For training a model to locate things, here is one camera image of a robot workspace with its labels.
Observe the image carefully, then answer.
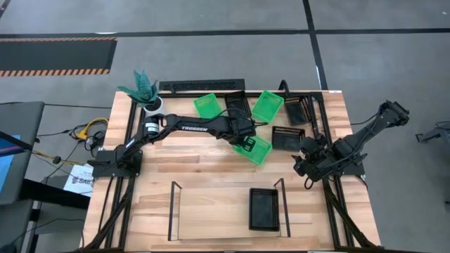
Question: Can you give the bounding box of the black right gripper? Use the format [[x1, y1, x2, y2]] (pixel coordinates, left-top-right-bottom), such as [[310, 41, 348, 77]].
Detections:
[[292, 149, 331, 182]]

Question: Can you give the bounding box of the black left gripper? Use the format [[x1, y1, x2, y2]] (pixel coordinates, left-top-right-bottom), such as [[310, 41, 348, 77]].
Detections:
[[224, 117, 257, 153]]

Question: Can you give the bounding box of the green slotted plastic basket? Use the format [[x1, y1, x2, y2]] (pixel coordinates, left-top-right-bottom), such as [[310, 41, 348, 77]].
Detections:
[[193, 92, 224, 119], [251, 89, 285, 124], [232, 135, 274, 166]]

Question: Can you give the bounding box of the black slotted plastic basket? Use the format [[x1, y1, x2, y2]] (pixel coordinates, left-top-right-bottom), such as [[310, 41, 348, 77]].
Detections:
[[271, 125, 306, 152], [224, 90, 252, 119], [248, 187, 281, 233], [283, 94, 312, 127]]

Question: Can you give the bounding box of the wooden shelf with black legs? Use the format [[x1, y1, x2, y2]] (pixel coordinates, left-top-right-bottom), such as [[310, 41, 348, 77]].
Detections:
[[167, 177, 292, 242]]

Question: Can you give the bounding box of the black perforated metal panel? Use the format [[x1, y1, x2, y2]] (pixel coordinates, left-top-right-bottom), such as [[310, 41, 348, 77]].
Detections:
[[158, 78, 246, 92]]

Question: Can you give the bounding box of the green artificial plant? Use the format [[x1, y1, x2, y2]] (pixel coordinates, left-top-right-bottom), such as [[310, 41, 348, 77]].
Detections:
[[117, 69, 160, 105]]

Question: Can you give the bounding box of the white printed paper sheet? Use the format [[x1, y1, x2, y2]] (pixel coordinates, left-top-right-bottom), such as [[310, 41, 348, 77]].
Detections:
[[63, 163, 95, 197]]

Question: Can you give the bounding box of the black desk base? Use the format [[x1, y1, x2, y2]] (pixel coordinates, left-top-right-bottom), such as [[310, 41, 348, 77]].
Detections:
[[19, 179, 91, 212]]

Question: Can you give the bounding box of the black hazard-striped floor mat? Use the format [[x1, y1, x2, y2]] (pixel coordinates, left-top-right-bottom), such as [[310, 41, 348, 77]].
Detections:
[[0, 37, 118, 77]]

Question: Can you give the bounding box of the grey desk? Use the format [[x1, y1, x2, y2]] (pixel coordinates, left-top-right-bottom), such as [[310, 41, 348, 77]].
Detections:
[[0, 100, 46, 207]]

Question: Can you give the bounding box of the blue screen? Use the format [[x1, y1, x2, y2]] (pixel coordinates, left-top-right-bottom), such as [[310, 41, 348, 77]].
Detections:
[[0, 135, 22, 193]]

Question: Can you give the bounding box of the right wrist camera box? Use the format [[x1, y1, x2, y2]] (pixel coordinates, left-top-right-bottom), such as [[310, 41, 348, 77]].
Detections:
[[300, 136, 328, 155]]

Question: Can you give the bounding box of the black cable bundle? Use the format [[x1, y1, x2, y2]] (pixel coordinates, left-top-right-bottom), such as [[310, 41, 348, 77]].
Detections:
[[34, 129, 106, 183]]

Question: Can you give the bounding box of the yellow cable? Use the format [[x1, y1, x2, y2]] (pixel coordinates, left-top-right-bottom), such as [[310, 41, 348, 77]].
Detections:
[[31, 117, 110, 166]]

